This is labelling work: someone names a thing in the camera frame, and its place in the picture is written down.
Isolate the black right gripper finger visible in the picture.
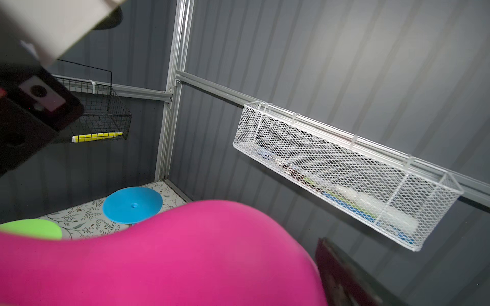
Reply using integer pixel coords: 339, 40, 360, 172
315, 238, 406, 306

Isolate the magenta wine glass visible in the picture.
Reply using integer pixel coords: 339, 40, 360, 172
1, 200, 327, 305

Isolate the left blue wine glass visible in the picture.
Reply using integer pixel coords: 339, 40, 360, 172
102, 187, 163, 225

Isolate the left green wine glass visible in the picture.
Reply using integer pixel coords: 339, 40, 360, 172
1, 219, 63, 240

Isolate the white tube in basket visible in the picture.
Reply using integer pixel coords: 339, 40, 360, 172
335, 185, 419, 235

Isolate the floral table mat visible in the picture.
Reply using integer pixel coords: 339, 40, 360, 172
41, 180, 191, 240

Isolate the yellow marker pen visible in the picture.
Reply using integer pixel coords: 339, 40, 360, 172
71, 131, 124, 144

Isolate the white wire mesh basket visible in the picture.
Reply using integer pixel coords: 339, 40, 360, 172
233, 101, 463, 252

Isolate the black wire basket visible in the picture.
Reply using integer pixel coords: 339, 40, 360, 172
52, 59, 132, 144

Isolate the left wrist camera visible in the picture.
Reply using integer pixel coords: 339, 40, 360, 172
1, 1, 123, 175

